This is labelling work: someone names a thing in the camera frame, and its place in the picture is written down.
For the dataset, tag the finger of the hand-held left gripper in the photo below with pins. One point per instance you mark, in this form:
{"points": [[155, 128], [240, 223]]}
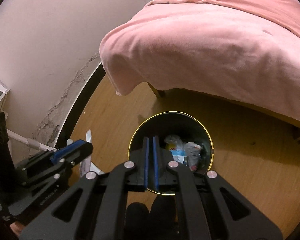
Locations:
{"points": [[70, 148]]}

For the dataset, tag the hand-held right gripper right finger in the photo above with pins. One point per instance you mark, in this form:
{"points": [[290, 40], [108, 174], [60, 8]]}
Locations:
{"points": [[156, 165]]}

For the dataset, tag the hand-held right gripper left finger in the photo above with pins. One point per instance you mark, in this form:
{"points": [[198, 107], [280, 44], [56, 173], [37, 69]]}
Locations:
{"points": [[145, 165]]}

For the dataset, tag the light blue carton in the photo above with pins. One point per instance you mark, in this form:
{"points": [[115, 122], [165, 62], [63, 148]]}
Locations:
{"points": [[178, 156]]}

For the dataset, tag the clear plastic bag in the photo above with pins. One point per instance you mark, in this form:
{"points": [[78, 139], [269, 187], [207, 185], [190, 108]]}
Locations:
{"points": [[174, 141]]}

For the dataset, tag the silver patterned plastic wrapper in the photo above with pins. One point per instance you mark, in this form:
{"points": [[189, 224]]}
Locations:
{"points": [[192, 152]]}

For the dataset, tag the black bin with gold rim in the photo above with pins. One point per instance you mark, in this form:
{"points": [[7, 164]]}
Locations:
{"points": [[170, 125]]}

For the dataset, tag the white plastic piece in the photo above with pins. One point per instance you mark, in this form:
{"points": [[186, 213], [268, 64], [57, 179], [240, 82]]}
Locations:
{"points": [[86, 163]]}

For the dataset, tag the white pole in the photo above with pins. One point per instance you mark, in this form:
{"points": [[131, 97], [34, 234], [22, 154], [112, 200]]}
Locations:
{"points": [[22, 138]]}

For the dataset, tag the pink blanket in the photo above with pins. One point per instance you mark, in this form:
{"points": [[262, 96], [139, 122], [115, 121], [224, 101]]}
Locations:
{"points": [[202, 50]]}

